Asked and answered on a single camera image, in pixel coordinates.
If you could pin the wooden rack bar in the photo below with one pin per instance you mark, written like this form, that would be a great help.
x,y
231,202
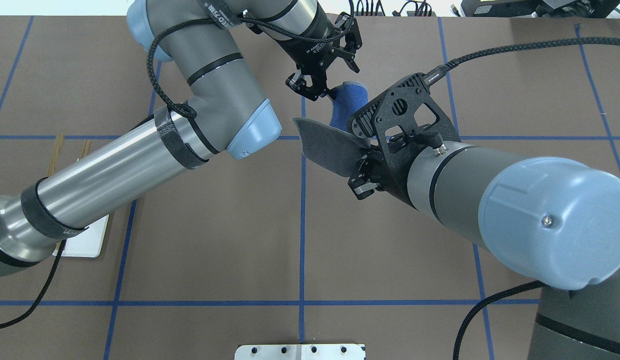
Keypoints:
x,y
56,152
85,150

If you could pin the white pedestal base plate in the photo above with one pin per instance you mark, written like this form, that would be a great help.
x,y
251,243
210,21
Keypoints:
x,y
321,351

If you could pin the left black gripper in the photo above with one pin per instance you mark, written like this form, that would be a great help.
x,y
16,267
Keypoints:
x,y
317,54

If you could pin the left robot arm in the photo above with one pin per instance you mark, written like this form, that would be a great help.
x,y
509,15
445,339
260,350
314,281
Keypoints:
x,y
212,104

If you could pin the wooden rack bar inner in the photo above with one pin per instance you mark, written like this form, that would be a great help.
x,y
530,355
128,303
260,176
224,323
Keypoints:
x,y
85,150

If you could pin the white rack base tray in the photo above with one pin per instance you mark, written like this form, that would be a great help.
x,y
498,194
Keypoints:
x,y
90,242

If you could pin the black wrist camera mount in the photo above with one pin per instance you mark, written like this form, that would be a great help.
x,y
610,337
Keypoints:
x,y
408,105

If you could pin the grey and blue towel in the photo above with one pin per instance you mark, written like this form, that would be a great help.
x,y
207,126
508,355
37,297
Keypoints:
x,y
332,146

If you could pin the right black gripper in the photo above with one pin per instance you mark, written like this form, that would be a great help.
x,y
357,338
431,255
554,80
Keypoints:
x,y
394,176

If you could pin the wooden rack bar outer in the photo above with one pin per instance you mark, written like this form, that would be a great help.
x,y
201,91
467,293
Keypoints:
x,y
56,152

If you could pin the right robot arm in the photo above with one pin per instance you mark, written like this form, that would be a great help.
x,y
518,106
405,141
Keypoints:
x,y
551,219

